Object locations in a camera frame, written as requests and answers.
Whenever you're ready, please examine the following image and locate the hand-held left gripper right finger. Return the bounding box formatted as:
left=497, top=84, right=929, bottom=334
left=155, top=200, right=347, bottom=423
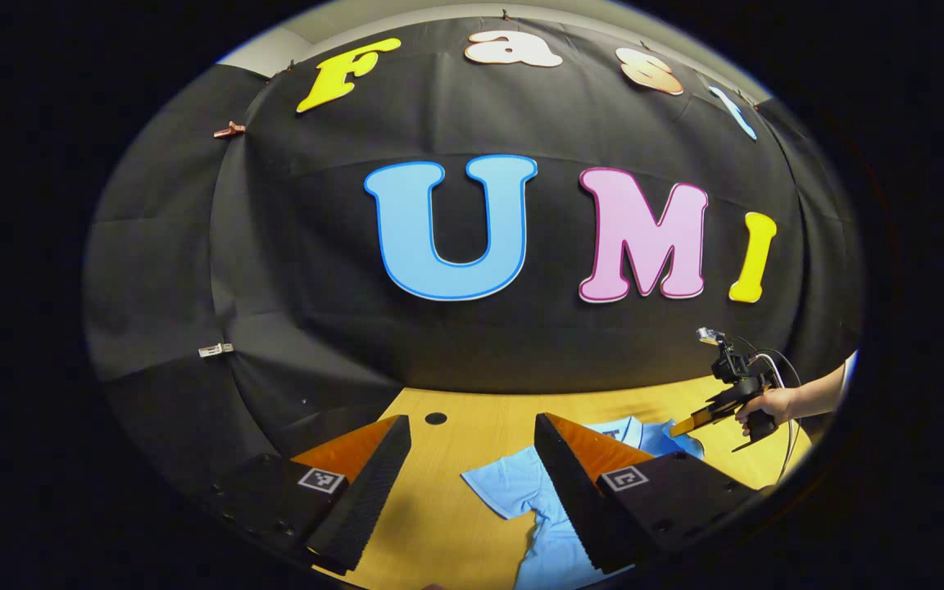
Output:
left=533, top=411, right=761, bottom=575

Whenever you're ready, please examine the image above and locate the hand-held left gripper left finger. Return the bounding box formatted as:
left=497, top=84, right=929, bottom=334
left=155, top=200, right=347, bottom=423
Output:
left=208, top=414, right=413, bottom=577

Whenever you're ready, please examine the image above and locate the light blue T-shirt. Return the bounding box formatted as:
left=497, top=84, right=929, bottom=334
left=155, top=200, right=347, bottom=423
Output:
left=461, top=416, right=706, bottom=590

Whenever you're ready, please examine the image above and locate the black backdrop cloth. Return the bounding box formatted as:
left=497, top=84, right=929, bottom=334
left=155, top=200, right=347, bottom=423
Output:
left=83, top=16, right=862, bottom=509

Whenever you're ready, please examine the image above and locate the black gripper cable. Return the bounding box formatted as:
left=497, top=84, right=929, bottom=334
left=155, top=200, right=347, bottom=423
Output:
left=747, top=348, right=806, bottom=484

